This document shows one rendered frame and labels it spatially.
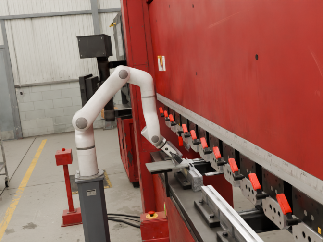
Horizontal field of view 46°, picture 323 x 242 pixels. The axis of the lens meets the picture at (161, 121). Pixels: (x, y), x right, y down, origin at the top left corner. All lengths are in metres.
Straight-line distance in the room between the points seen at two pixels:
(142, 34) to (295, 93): 2.41
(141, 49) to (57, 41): 6.40
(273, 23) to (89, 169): 1.67
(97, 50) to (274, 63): 2.47
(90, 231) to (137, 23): 1.73
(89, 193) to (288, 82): 1.71
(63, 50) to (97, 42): 6.16
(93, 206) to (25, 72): 7.40
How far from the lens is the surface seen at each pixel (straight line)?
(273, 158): 1.23
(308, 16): 0.99
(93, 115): 2.41
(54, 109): 9.71
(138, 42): 3.34
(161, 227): 2.26
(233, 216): 1.86
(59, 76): 9.63
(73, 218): 4.37
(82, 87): 3.48
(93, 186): 2.51
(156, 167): 2.54
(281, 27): 1.11
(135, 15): 3.35
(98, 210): 2.56
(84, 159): 2.48
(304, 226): 1.14
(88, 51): 3.48
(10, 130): 9.88
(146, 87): 2.44
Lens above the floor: 1.74
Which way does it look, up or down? 10 degrees down
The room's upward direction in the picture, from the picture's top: 5 degrees counter-clockwise
